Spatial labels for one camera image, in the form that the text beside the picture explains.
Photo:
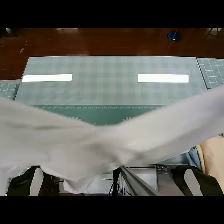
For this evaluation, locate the white shirt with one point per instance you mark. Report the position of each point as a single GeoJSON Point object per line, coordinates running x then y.
{"type": "Point", "coordinates": [66, 143]}

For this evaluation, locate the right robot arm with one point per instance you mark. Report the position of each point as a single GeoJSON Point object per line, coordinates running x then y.
{"type": "Point", "coordinates": [196, 182]}

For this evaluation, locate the blue garment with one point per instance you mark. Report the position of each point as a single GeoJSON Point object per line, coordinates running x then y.
{"type": "Point", "coordinates": [194, 156]}

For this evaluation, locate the tan garment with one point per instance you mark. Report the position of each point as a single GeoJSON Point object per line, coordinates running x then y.
{"type": "Point", "coordinates": [213, 156]}

